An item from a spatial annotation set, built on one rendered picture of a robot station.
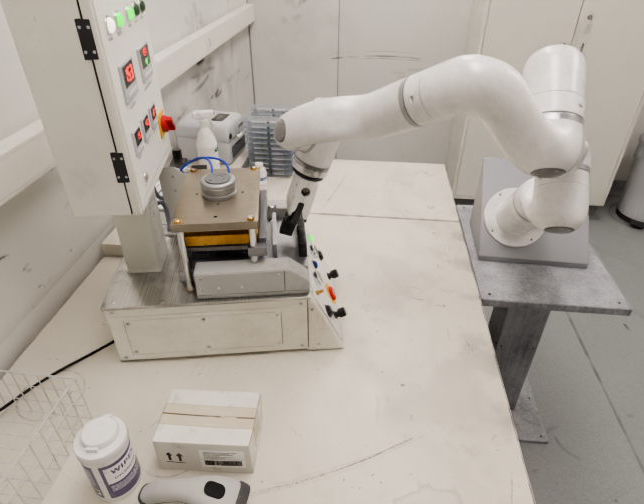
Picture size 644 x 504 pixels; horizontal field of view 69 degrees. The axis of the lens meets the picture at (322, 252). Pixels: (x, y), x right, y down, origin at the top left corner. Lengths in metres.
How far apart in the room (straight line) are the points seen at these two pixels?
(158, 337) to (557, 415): 1.62
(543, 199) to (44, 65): 1.03
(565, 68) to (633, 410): 1.73
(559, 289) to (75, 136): 1.29
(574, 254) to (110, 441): 1.35
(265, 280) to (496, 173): 0.89
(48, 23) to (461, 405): 1.05
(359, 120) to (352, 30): 2.49
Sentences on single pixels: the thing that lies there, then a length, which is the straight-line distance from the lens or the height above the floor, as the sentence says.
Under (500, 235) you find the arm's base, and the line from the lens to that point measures 1.57.
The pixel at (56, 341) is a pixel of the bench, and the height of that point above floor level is 0.75.
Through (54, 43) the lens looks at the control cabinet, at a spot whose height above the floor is 1.46.
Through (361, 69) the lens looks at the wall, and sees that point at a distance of 3.43.
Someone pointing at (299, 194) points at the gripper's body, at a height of 1.12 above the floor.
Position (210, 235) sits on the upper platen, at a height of 1.06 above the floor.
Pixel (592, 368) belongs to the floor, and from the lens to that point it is 2.48.
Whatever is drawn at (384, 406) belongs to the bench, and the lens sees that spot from 1.09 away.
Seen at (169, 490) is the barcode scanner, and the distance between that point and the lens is 0.95.
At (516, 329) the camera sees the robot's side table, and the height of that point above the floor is 0.45.
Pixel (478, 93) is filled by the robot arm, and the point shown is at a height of 1.41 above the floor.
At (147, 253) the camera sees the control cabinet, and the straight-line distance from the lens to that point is 1.17.
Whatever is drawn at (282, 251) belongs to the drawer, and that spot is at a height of 0.97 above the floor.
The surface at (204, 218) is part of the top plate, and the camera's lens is 1.02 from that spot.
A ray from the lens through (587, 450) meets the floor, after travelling 2.16.
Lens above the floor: 1.61
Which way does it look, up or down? 35 degrees down
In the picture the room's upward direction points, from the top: straight up
